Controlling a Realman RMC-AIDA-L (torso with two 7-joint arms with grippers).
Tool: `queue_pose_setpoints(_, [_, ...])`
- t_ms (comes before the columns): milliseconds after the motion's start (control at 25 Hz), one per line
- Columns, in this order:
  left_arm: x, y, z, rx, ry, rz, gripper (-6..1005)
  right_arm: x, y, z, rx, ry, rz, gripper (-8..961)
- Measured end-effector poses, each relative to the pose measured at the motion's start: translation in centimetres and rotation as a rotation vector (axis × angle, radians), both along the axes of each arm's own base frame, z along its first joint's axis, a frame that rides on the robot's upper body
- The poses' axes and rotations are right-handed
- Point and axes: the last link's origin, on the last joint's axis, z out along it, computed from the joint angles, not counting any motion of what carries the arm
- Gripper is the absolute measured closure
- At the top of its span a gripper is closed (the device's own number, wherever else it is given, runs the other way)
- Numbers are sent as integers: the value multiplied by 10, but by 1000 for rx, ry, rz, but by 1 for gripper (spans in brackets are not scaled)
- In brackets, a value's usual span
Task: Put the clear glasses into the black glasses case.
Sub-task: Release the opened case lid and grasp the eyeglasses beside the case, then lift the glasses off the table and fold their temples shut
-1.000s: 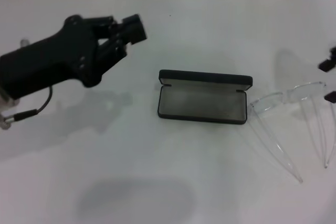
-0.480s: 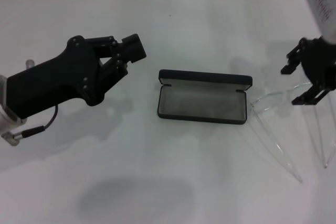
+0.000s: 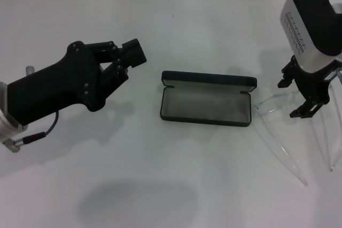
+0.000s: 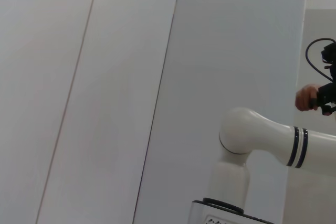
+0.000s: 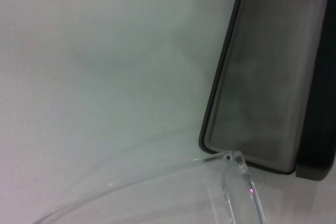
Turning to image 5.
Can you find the clear white glasses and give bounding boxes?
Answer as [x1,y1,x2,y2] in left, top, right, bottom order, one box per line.
[33,150,265,224]

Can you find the black glasses case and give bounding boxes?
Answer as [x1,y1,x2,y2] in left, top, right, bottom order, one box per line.
[198,0,336,182]

